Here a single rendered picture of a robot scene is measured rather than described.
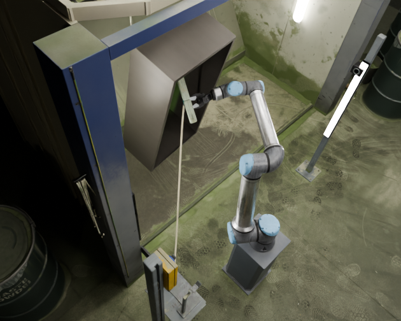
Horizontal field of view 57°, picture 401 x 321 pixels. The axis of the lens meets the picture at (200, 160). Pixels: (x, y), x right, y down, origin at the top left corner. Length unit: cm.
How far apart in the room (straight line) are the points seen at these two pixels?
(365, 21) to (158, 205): 252
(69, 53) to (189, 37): 121
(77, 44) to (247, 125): 299
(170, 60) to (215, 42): 34
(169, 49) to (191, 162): 168
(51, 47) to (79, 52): 10
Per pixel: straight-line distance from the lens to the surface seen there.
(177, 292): 239
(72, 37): 139
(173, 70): 221
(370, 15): 384
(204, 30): 250
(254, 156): 206
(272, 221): 253
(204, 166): 372
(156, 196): 352
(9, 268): 255
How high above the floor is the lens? 309
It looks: 54 degrees down
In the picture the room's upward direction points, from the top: 7 degrees clockwise
